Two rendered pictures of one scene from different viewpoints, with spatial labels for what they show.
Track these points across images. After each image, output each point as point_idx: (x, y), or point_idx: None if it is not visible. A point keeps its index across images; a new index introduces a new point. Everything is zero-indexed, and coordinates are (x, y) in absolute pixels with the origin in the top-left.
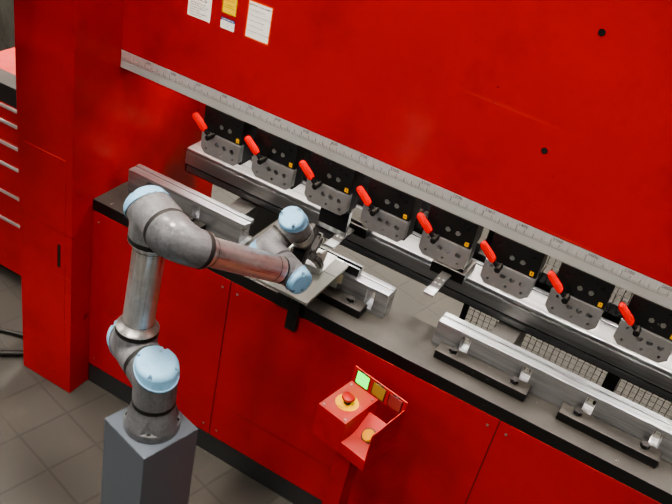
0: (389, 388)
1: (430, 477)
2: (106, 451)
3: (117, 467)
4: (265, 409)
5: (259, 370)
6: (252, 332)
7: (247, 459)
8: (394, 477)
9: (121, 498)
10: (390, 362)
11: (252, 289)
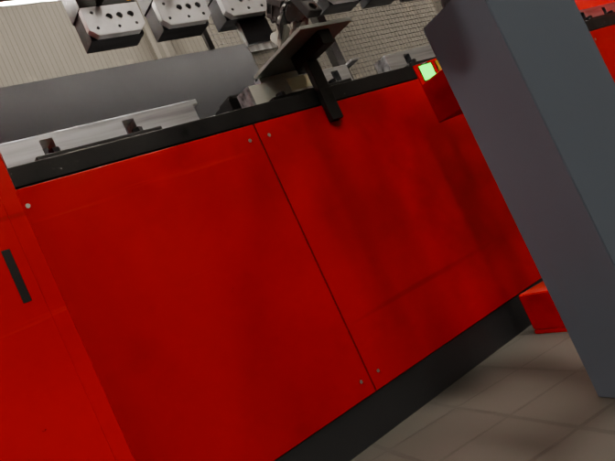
0: (427, 106)
1: None
2: (512, 37)
3: (539, 37)
4: (388, 260)
5: (350, 212)
6: (312, 169)
7: (426, 364)
8: (496, 197)
9: (577, 87)
10: (410, 79)
11: (277, 112)
